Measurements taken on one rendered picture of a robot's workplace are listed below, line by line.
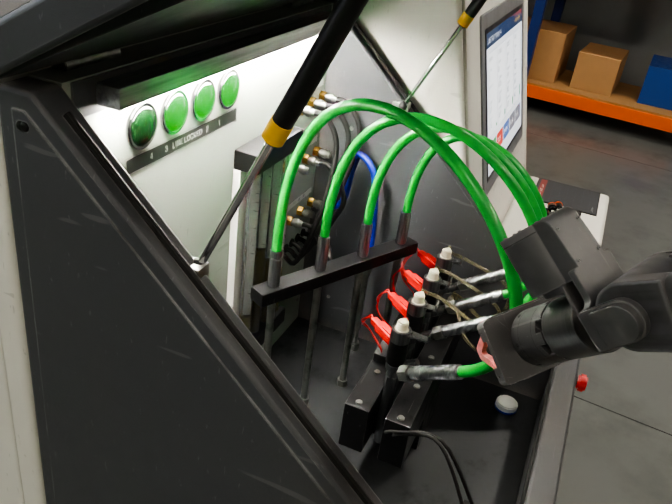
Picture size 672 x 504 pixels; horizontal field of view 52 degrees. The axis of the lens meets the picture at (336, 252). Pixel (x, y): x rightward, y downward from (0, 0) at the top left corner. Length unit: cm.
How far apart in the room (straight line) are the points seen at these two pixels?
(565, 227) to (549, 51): 571
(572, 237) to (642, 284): 8
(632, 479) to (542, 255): 203
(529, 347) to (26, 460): 59
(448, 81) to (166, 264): 70
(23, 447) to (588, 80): 577
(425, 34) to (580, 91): 511
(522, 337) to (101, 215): 40
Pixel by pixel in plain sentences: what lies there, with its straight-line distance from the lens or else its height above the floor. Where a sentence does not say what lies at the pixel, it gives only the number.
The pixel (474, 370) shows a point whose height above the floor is 117.
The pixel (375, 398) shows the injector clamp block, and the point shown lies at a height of 98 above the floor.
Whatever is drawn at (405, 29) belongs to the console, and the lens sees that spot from 120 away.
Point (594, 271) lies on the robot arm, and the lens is 61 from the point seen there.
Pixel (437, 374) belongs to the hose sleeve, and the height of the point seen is 114.
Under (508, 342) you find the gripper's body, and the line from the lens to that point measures 70.
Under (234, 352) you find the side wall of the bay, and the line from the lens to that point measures 63.
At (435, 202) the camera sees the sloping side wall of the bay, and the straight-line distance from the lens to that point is 122.
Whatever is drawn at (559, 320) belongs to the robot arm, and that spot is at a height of 133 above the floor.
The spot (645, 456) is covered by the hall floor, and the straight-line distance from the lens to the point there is 271.
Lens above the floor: 165
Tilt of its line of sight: 29 degrees down
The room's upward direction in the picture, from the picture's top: 8 degrees clockwise
